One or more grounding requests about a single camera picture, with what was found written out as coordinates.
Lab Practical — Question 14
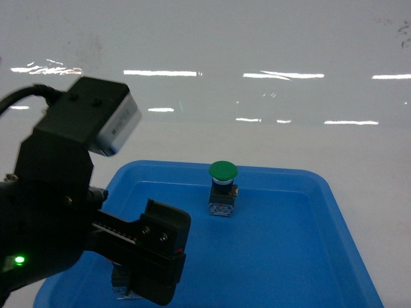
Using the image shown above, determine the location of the blue plastic tray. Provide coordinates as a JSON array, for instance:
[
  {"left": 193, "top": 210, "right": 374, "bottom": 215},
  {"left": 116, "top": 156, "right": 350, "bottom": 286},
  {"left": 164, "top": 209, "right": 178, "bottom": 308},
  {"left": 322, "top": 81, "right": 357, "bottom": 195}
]
[{"left": 33, "top": 160, "right": 385, "bottom": 308}]

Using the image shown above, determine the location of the black camera cable left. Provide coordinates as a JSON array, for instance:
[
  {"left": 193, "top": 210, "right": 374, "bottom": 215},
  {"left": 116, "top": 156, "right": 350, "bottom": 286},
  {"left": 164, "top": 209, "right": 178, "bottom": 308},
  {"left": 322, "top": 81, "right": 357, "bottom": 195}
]
[{"left": 0, "top": 83, "right": 64, "bottom": 115}]

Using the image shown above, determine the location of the red mushroom push button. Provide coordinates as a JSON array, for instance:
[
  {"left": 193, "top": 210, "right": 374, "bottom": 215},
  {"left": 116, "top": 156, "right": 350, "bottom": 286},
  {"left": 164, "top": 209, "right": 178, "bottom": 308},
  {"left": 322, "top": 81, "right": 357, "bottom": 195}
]
[{"left": 111, "top": 262, "right": 142, "bottom": 300}]

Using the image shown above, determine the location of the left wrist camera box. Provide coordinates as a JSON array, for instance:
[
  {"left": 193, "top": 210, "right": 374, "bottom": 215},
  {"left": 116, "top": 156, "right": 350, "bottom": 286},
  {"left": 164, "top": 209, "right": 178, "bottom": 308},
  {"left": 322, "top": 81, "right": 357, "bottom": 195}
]
[{"left": 39, "top": 77, "right": 142, "bottom": 157}]

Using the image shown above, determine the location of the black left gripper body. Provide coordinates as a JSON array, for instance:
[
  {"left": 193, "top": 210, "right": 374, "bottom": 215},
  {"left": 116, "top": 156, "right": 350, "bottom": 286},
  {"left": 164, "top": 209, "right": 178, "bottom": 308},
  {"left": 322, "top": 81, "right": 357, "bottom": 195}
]
[{"left": 1, "top": 126, "right": 136, "bottom": 292}]

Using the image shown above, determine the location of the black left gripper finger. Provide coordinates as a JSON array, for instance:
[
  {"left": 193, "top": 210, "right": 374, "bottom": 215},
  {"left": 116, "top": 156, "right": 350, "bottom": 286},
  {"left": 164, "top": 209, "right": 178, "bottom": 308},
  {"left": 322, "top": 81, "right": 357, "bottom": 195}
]
[{"left": 130, "top": 200, "right": 191, "bottom": 306}]

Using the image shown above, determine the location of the white whiteboard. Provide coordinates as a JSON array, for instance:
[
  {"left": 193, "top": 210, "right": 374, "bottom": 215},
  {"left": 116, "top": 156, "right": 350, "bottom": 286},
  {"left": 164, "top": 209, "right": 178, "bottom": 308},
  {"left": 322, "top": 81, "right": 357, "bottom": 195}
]
[{"left": 1, "top": 1, "right": 410, "bottom": 129}]

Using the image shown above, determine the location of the green mushroom push button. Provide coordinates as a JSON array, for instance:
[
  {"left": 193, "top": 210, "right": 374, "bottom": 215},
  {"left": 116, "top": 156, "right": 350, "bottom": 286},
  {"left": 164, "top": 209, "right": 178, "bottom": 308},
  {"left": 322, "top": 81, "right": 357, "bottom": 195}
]
[{"left": 208, "top": 160, "right": 238, "bottom": 218}]

